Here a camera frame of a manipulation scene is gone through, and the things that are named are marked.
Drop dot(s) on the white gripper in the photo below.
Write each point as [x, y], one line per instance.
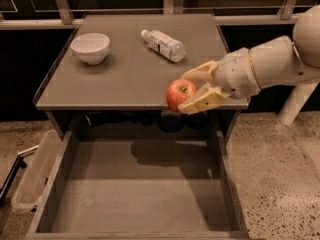
[235, 73]

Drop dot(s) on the red apple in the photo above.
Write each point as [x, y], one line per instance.
[179, 91]

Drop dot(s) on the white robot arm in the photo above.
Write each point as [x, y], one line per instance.
[289, 61]

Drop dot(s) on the grey cabinet counter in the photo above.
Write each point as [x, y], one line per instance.
[132, 77]

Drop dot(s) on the open grey top drawer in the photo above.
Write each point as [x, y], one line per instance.
[139, 189]

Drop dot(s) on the clear plastic water bottle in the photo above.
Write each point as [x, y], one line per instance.
[164, 45]

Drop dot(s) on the white ceramic bowl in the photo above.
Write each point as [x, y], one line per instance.
[91, 48]

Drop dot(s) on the metal railing with glass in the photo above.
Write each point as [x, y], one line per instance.
[54, 14]

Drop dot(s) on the clear plastic bin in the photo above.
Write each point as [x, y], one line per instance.
[35, 178]

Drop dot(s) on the black metal bar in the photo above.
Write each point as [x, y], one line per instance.
[18, 163]

